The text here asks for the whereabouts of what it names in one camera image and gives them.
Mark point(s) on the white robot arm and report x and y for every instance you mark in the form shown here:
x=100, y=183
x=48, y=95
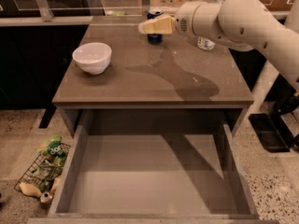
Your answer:
x=238, y=24

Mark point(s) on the clear plastic water bottle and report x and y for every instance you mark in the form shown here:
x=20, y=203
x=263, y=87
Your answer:
x=204, y=43

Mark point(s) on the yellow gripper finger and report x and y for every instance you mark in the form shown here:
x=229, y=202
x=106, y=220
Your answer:
x=161, y=25

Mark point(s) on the white ceramic bowl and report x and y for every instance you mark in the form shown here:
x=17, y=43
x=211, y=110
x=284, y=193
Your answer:
x=93, y=58

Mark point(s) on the silver can on floor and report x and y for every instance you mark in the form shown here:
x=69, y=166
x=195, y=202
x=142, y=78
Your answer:
x=46, y=197

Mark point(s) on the green snack bag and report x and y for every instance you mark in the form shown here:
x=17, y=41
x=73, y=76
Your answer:
x=52, y=150

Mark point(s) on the open grey top drawer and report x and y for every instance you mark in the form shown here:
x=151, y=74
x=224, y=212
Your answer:
x=152, y=167

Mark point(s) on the yellow snack packet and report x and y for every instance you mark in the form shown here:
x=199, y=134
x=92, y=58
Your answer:
x=30, y=190

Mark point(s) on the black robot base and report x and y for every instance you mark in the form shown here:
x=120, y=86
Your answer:
x=272, y=131

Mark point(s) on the black wire basket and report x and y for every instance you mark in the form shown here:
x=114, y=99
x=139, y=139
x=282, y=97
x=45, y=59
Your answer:
x=42, y=173

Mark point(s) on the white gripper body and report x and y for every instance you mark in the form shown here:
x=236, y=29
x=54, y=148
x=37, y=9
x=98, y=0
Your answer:
x=183, y=23

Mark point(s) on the grey cabinet with top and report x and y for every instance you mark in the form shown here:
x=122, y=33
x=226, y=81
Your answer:
x=174, y=74

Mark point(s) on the blue pepsi can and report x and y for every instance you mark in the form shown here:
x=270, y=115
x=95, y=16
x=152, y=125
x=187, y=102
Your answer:
x=154, y=39

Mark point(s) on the metal railing frame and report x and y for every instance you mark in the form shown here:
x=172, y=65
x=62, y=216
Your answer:
x=124, y=6

